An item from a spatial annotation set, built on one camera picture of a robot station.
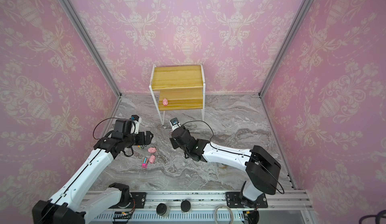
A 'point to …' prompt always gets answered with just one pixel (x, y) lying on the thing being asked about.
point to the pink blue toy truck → (145, 161)
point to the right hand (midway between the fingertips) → (174, 132)
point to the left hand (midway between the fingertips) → (146, 135)
